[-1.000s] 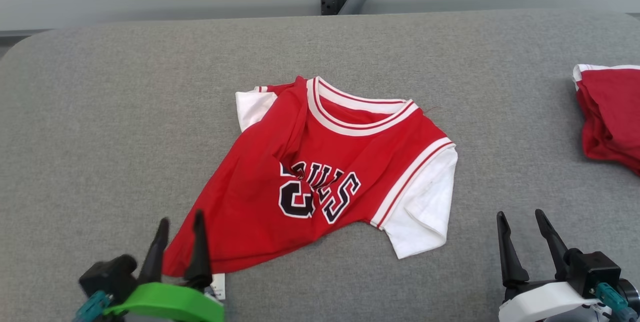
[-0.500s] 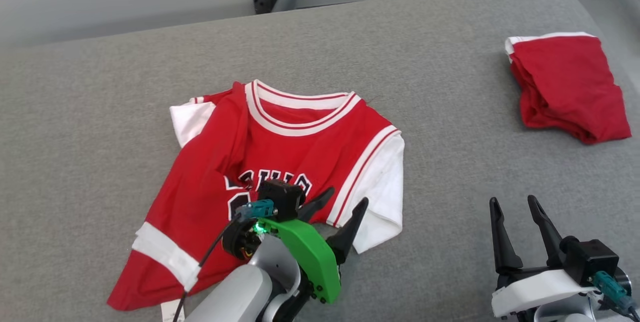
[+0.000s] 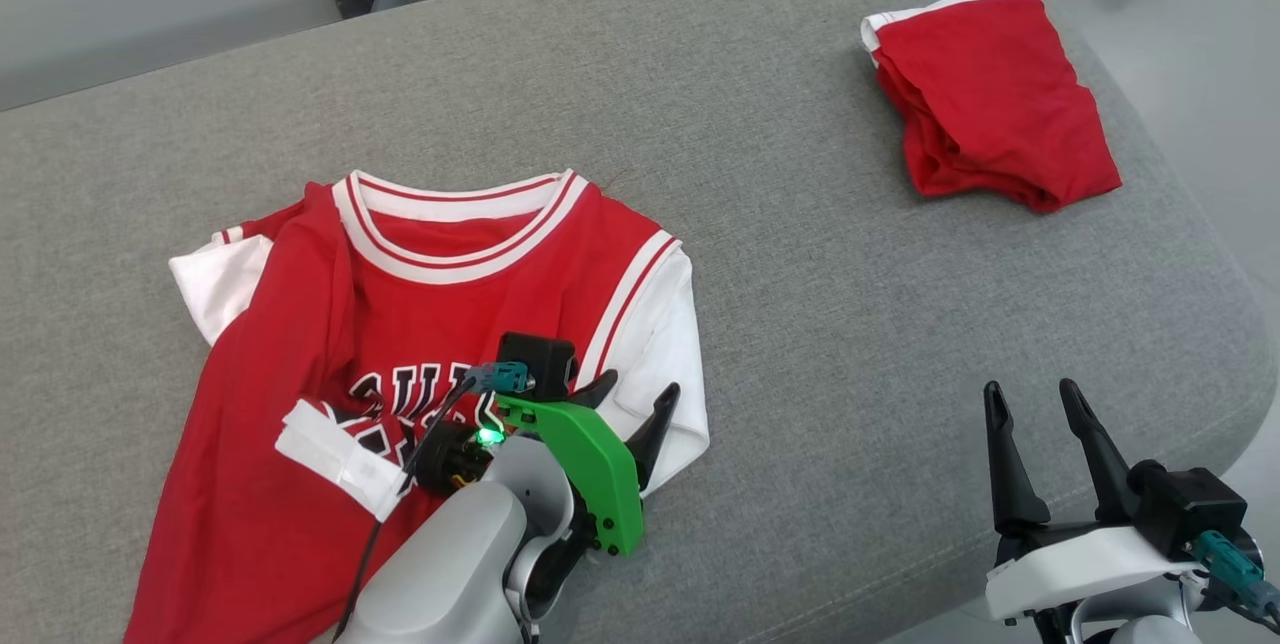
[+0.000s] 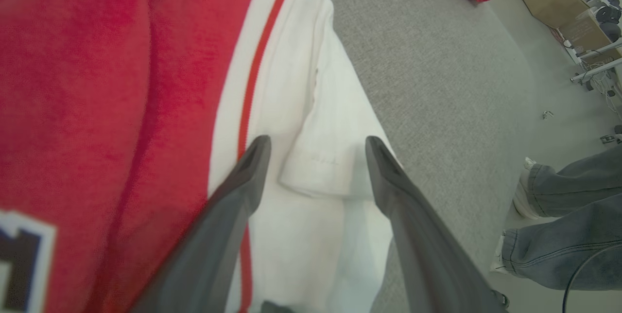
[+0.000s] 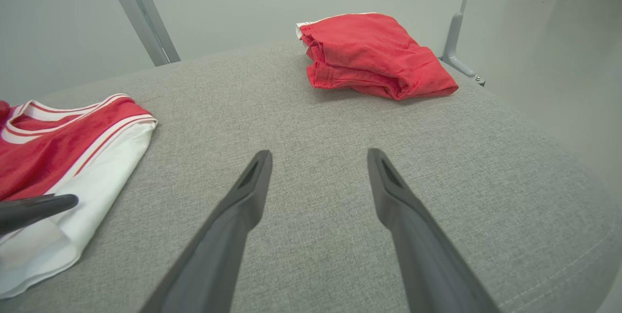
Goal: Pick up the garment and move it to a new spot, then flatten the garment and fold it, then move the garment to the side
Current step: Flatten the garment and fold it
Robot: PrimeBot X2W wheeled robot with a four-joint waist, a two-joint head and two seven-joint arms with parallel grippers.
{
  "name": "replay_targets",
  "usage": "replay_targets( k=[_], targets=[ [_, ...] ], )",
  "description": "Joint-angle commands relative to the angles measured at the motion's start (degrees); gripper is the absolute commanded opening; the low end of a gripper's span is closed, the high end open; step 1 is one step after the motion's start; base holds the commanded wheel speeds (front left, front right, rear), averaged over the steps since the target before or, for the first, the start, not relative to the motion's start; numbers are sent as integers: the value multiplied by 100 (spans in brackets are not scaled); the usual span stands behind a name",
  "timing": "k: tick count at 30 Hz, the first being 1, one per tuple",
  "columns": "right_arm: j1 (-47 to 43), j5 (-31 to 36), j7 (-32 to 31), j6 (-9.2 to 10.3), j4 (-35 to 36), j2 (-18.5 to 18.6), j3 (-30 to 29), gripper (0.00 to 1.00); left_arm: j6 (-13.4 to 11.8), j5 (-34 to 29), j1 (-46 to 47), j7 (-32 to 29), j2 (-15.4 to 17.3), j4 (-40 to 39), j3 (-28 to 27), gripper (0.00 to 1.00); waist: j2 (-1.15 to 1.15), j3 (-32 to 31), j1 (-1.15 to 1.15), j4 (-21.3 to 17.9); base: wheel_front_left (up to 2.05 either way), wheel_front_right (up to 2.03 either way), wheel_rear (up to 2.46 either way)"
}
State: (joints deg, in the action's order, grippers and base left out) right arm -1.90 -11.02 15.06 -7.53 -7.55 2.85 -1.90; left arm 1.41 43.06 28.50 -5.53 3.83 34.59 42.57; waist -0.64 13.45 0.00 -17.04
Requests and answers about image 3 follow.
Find white cable tape tag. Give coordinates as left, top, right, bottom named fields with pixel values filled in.
left=275, top=399, right=411, bottom=523

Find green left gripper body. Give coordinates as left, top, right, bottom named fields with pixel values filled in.
left=495, top=394, right=646, bottom=557

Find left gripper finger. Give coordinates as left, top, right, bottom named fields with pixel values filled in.
left=625, top=383, right=682, bottom=493
left=572, top=370, right=620, bottom=412

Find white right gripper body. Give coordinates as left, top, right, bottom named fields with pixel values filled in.
left=985, top=519, right=1206, bottom=622

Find red basketball jersey white sleeves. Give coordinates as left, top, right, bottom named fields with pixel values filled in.
left=125, top=169, right=711, bottom=644

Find red shorts white waistband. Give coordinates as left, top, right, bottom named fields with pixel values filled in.
left=860, top=0, right=1123, bottom=215

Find left cable teal connector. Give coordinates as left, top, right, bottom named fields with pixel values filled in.
left=333, top=361, right=529, bottom=641

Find cable teal connector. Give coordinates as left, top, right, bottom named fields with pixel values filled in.
left=1192, top=531, right=1280, bottom=615
left=333, top=361, right=529, bottom=641

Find right cable teal connector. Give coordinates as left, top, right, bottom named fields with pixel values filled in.
left=1192, top=531, right=1280, bottom=615

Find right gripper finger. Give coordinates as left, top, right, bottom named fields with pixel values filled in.
left=983, top=381, right=1053, bottom=537
left=1059, top=378, right=1141, bottom=525

